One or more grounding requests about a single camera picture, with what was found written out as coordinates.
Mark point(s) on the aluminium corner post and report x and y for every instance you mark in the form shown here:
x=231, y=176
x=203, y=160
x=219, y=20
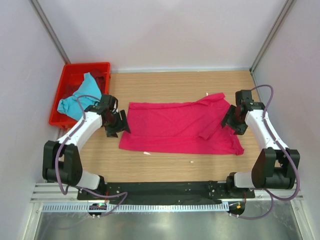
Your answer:
x=285, y=10
x=49, y=29

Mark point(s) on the right round black connector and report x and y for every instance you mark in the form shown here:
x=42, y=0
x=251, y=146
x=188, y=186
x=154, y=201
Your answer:
x=236, y=209

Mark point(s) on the pink t-shirt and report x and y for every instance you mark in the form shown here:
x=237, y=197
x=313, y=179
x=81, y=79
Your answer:
x=183, y=128

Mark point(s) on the white slotted cable duct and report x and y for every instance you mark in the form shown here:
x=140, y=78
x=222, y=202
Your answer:
x=82, y=207

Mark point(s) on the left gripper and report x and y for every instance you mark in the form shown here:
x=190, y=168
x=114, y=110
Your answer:
x=112, y=132

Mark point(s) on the turquoise t-shirt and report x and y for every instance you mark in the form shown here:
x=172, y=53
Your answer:
x=87, y=94

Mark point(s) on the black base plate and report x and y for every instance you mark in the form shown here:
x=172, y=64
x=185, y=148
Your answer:
x=175, y=193

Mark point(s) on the red plastic bin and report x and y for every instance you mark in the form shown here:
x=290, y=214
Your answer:
x=80, y=84

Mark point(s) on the left aluminium corner post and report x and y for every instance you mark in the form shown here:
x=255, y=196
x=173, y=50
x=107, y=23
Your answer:
x=49, y=29

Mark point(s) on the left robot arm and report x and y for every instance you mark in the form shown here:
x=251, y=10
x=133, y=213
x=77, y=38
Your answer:
x=61, y=158

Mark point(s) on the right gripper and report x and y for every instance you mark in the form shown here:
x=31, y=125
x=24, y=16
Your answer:
x=239, y=129

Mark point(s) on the right aluminium corner post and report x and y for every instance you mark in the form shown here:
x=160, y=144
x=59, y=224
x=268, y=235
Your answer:
x=285, y=10

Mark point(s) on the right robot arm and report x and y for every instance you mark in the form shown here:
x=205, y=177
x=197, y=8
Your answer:
x=276, y=166

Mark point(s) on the aluminium front rail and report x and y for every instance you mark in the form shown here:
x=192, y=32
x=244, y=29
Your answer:
x=50, y=192

